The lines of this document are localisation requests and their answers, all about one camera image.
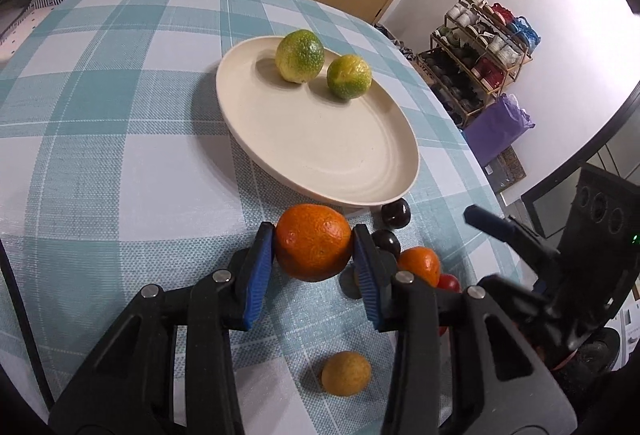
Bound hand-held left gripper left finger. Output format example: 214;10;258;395
50;221;275;435

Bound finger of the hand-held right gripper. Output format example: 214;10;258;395
464;205;561;276
480;275;551;341

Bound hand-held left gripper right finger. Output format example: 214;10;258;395
352;224;578;435

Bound dark purple plum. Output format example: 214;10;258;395
371;229;402;261
381;198;412;230

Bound small orange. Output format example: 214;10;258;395
397;246;442;288

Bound large orange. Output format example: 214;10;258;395
275;204;353;282

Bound brown longan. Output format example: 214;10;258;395
321;350;373;397

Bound cream round plate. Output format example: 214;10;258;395
216;36;420;209

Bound patterned doormat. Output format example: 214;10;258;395
482;145;527;196

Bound purple bag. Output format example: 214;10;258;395
462;94;536;166

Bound green yellow citrus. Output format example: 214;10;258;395
275;30;325;83
326;54;373;101

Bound scattered slippers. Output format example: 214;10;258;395
375;22;417;60

